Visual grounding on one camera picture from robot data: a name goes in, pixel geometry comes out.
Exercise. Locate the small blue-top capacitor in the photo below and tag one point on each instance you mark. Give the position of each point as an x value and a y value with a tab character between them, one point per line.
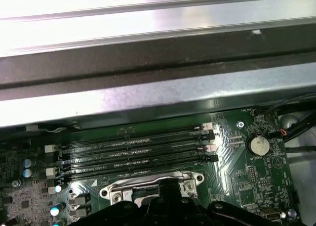
54	211
27	172
58	188
26	163
59	223

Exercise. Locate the round coin battery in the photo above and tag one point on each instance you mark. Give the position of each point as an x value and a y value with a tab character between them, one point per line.
258	145

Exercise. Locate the RAM slot black latches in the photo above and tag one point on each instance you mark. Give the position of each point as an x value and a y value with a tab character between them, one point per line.
138	171
138	149

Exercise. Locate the green motherboard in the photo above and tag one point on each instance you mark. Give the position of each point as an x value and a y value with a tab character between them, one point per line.
247	186

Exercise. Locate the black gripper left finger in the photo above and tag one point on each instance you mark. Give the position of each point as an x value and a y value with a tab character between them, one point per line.
158	211

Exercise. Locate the internal USB port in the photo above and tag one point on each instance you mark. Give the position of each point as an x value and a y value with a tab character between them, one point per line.
270	214

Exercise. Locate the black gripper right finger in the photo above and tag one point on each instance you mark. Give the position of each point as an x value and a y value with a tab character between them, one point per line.
190	211

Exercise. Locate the RAM slot white latches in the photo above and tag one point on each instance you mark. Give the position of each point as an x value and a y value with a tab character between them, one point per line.
138	139
138	161

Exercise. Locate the CPU socket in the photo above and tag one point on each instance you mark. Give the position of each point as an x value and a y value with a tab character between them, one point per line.
109	192

